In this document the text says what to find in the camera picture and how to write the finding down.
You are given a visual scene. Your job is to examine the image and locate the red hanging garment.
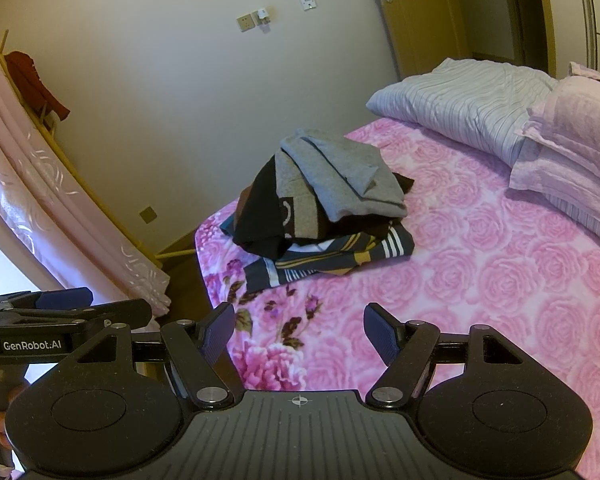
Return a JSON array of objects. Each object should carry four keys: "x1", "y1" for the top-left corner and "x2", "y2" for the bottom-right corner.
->
[{"x1": 4, "y1": 51, "x2": 71, "y2": 122}]

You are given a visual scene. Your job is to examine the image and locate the pink patterned curtain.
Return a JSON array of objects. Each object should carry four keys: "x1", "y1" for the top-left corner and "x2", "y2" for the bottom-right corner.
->
[{"x1": 0, "y1": 10, "x2": 172, "y2": 317}]

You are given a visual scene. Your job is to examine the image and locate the grey striped duvet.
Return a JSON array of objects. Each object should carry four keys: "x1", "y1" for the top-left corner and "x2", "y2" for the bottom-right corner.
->
[{"x1": 366, "y1": 57, "x2": 600, "y2": 256}]

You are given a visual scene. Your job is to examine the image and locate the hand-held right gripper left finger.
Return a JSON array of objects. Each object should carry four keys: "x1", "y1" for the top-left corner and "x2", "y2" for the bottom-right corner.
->
[{"x1": 75, "y1": 302, "x2": 237, "y2": 409}]

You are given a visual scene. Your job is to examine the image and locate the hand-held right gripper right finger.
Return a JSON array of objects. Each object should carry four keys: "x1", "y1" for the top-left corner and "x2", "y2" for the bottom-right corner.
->
[{"x1": 363, "y1": 303, "x2": 526, "y2": 409}]

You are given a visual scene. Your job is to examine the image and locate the navy striped garment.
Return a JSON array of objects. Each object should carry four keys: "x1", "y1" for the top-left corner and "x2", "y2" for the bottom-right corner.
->
[{"x1": 219, "y1": 212, "x2": 415, "y2": 295}]

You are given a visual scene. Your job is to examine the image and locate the wooden door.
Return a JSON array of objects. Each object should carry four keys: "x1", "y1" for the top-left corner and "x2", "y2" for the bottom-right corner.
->
[{"x1": 362, "y1": 0, "x2": 473, "y2": 81}]

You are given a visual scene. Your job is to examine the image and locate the pale pink blanket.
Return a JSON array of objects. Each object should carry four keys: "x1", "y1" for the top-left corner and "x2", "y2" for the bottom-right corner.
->
[{"x1": 509, "y1": 61, "x2": 600, "y2": 211}]

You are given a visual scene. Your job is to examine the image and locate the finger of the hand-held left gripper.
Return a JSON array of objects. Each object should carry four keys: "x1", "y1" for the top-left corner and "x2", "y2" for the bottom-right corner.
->
[
  {"x1": 2, "y1": 287, "x2": 94, "y2": 314},
  {"x1": 55, "y1": 298, "x2": 153, "y2": 333}
]

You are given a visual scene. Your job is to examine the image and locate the pink floral bed sheet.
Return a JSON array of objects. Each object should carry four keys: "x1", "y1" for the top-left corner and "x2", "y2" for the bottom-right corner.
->
[{"x1": 194, "y1": 119, "x2": 600, "y2": 461}]

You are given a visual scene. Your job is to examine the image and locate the grey cotton garment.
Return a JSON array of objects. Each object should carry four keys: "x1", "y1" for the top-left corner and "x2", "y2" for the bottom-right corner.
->
[{"x1": 279, "y1": 129, "x2": 408, "y2": 222}]

